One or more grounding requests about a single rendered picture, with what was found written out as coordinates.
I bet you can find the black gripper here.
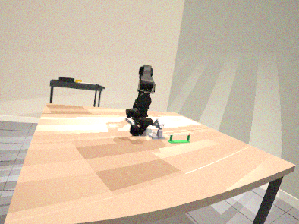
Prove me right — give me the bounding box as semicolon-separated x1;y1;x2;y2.
132;103;153;136

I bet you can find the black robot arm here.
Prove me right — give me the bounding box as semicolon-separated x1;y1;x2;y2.
125;65;156;119

